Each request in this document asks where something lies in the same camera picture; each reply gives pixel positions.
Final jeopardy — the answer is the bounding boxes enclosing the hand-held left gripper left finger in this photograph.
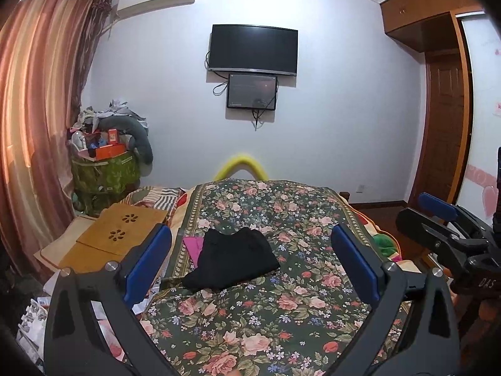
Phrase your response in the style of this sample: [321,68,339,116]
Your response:
[42,222,181,376]

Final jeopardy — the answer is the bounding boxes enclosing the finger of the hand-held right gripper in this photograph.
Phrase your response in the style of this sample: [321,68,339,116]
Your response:
[417,192,494,236]
[395,208,491,268]

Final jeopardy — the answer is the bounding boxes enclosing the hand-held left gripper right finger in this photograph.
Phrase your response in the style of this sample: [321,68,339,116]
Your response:
[330,223,462,376]

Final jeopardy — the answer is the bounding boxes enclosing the black pants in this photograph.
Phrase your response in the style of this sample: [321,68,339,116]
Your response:
[182,227,280,292]

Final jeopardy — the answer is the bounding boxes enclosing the pink pants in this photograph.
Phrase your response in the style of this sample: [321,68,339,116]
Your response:
[183,236,204,269]

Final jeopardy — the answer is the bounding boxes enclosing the green red blanket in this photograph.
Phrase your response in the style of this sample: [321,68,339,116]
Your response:
[368,227,404,263]

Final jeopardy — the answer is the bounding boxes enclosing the wooden lap desk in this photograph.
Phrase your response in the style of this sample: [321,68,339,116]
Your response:
[59,203,178,275]

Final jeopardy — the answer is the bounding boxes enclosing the striped blanket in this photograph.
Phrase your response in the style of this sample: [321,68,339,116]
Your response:
[129,186,196,213]

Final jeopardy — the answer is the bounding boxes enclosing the brown wooden door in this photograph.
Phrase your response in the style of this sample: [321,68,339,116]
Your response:
[407,53,470,204]

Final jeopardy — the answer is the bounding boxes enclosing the green storage bag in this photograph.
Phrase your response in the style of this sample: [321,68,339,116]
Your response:
[70,153,142,208]

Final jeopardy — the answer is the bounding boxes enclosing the white sliding wardrobe door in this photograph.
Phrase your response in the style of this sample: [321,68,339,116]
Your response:
[456,12,501,228]

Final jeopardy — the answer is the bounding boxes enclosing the floral bedspread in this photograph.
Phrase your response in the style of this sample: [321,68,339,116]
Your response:
[139,179,416,376]

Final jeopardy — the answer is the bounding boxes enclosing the orange box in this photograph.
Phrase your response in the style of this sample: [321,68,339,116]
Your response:
[94,143,128,161]

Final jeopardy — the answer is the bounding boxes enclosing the grey bolster pillow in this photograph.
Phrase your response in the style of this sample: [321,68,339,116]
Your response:
[98,115,154,165]

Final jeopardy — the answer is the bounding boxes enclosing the pile of grey clothes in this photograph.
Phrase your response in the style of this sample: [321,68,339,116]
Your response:
[70,98,147,134]

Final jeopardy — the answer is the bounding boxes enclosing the pink striped curtain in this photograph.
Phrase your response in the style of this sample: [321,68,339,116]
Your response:
[0,0,115,283]

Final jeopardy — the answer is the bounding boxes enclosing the wooden overhead cabinet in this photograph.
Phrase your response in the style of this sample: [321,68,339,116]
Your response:
[379,0,490,53]

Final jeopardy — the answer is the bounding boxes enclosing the small black wall monitor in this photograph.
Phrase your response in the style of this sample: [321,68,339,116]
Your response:
[226,74,279,111]

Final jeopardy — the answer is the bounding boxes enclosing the black wall television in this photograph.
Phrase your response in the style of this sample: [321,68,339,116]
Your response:
[207,24,299,77]

